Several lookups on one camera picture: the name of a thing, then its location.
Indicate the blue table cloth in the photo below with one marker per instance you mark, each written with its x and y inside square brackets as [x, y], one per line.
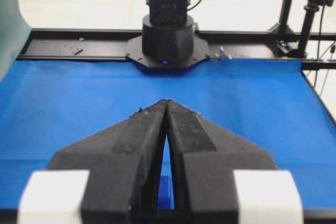
[47, 105]

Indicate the black aluminium frame rail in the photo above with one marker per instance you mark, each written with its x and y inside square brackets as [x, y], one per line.
[125, 45]

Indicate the blue block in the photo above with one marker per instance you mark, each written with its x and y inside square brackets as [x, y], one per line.
[165, 197]

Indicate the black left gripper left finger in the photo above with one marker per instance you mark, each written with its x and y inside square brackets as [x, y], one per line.
[101, 178]

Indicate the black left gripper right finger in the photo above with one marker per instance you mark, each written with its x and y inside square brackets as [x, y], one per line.
[220, 177]

